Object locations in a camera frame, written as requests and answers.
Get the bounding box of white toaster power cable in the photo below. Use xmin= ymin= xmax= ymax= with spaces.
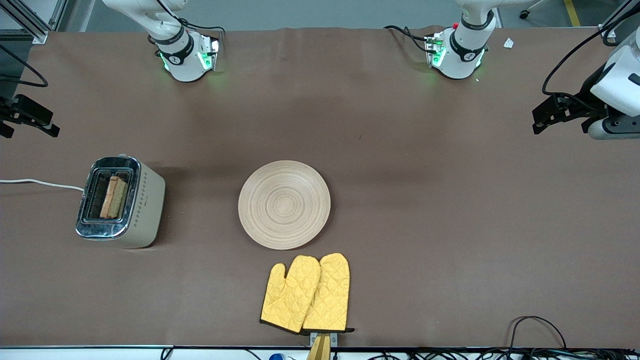
xmin=0 ymin=178 xmax=86 ymax=193

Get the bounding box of wooden stick with metal bracket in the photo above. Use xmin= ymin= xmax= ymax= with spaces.
xmin=305 ymin=332 xmax=339 ymax=360

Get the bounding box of beige chrome toaster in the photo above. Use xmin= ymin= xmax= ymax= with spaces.
xmin=75 ymin=153 xmax=167 ymax=249

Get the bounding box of black base cable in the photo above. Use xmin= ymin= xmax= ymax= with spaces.
xmin=177 ymin=16 xmax=226 ymax=36
xmin=383 ymin=24 xmax=432 ymax=54

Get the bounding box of black looped floor cable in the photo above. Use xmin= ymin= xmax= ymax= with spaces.
xmin=508 ymin=315 xmax=569 ymax=351

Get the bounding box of toast slice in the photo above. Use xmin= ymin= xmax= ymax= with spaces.
xmin=99 ymin=175 xmax=129 ymax=220

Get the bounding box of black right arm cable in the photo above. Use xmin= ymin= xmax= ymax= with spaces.
xmin=0 ymin=43 xmax=50 ymax=89

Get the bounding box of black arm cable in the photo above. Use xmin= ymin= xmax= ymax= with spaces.
xmin=0 ymin=43 xmax=50 ymax=89
xmin=541 ymin=0 xmax=640 ymax=97

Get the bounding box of white chair leg with caster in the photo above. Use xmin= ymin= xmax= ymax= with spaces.
xmin=518 ymin=0 xmax=547 ymax=21

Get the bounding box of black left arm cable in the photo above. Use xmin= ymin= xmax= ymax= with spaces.
xmin=541 ymin=0 xmax=640 ymax=97

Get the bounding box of aluminium frame post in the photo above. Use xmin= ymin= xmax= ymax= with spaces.
xmin=0 ymin=0 xmax=71 ymax=45
xmin=598 ymin=0 xmax=640 ymax=42

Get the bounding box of round wooden plate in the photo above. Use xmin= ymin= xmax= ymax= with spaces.
xmin=238 ymin=160 xmax=331 ymax=251

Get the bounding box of yellow quilted oven mitt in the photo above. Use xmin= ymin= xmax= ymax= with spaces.
xmin=259 ymin=255 xmax=322 ymax=335
xmin=301 ymin=252 xmax=356 ymax=335

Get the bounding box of black cable bundle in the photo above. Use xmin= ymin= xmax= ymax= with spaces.
xmin=367 ymin=347 xmax=640 ymax=360

